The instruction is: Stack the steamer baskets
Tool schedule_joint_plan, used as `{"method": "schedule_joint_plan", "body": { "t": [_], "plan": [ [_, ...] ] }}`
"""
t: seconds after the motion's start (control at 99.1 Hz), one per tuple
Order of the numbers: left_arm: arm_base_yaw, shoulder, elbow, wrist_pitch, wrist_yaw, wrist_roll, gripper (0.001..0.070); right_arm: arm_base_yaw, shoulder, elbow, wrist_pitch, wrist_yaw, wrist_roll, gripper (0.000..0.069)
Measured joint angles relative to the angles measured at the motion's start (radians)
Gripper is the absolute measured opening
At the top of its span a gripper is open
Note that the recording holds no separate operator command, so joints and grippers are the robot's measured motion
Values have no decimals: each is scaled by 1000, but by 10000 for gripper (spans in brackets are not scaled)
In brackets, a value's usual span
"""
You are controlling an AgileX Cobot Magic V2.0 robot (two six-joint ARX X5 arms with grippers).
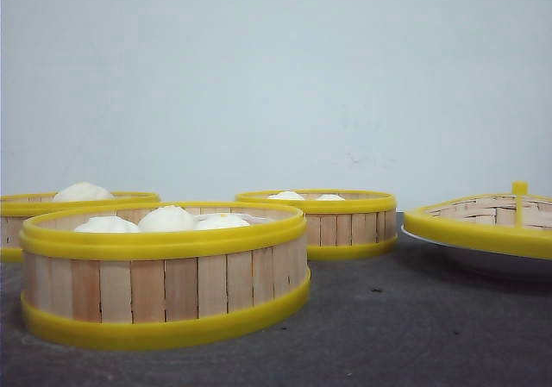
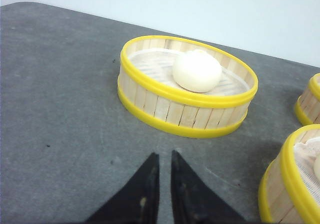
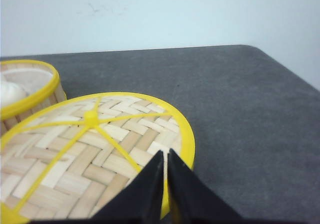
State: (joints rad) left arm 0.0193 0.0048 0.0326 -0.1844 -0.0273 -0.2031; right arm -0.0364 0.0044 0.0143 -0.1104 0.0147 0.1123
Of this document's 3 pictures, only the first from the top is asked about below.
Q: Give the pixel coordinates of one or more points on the right bun with yellow dot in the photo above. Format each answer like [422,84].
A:
[219,221]

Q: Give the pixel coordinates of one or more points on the white bun in left basket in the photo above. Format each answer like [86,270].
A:
[83,191]

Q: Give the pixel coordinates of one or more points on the woven bamboo steamer lid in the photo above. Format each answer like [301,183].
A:
[514,223]

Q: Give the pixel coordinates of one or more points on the bamboo steamer basket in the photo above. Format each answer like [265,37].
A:
[143,291]
[15,209]
[341,224]

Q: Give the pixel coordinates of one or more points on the white plate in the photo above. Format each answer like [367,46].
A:
[490,264]

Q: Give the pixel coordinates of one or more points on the left white steamed bun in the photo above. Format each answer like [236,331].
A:
[108,224]

